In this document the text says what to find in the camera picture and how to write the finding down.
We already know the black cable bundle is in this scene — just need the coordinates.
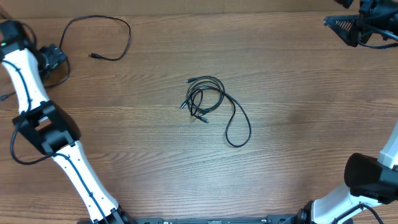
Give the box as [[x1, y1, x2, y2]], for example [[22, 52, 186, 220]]
[[179, 75, 252, 148]]

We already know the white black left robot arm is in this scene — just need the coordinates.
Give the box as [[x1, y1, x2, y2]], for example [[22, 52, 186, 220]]
[[1, 20, 133, 223]]

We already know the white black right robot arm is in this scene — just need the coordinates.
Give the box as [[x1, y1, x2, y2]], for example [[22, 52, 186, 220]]
[[286, 0, 397, 223]]

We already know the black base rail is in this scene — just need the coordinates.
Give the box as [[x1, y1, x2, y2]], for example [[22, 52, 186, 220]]
[[77, 213, 354, 224]]

